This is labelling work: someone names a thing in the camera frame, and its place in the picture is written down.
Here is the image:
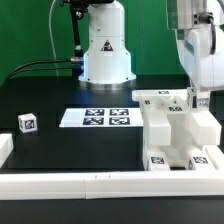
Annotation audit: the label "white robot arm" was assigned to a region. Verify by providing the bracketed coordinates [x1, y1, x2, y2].
[166, 0, 224, 110]

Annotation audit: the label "white L-shaped fence rail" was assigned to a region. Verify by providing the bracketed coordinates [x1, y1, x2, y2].
[0, 129, 224, 201]

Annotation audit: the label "grey hanging cable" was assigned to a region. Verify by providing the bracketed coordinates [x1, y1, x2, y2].
[48, 0, 60, 78]

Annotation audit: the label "white tagged cube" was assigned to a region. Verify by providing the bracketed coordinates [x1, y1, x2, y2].
[187, 87, 197, 109]
[18, 113, 37, 133]

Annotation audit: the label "white chair back frame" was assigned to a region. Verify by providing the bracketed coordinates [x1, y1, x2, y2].
[132, 89, 221, 146]

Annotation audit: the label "black cables at base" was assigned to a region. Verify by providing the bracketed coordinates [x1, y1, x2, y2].
[5, 56, 84, 83]

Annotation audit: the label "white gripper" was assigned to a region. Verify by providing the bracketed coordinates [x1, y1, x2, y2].
[176, 26, 224, 110]

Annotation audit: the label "white left fence piece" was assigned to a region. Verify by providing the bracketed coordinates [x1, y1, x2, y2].
[0, 133, 14, 168]

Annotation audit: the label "white flat base plate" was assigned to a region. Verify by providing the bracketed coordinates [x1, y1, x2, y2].
[59, 108, 143, 128]

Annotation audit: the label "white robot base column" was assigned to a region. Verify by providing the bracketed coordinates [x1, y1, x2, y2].
[79, 0, 136, 89]

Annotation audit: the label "white chair seat block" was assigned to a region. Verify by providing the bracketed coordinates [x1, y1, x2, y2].
[142, 135, 206, 171]

